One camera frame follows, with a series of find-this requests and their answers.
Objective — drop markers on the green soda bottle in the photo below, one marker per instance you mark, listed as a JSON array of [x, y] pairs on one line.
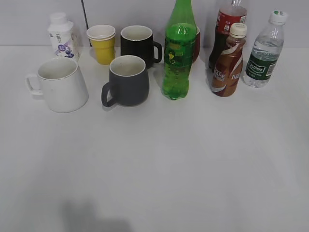
[[180, 38]]

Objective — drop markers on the white ceramic mug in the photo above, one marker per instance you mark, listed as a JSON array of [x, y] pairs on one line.
[[61, 84]]

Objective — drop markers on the yellow paper cup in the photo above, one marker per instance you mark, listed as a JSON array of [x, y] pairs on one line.
[[102, 39]]

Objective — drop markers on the grey ceramic mug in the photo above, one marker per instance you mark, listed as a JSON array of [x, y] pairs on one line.
[[128, 83]]

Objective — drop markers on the black ceramic mug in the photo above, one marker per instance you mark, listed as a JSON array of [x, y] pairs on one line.
[[138, 41]]

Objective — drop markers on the dark red mug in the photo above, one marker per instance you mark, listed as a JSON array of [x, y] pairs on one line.
[[197, 45]]

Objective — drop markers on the brown coffee drink bottle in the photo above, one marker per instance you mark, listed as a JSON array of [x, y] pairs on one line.
[[229, 64]]

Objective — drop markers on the white yogurt bottle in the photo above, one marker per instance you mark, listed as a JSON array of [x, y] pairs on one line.
[[63, 37]]

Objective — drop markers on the clear water bottle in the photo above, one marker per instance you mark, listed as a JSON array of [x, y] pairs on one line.
[[266, 50]]

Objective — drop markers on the red-label cola bottle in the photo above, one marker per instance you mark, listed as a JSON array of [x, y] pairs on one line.
[[229, 13]]

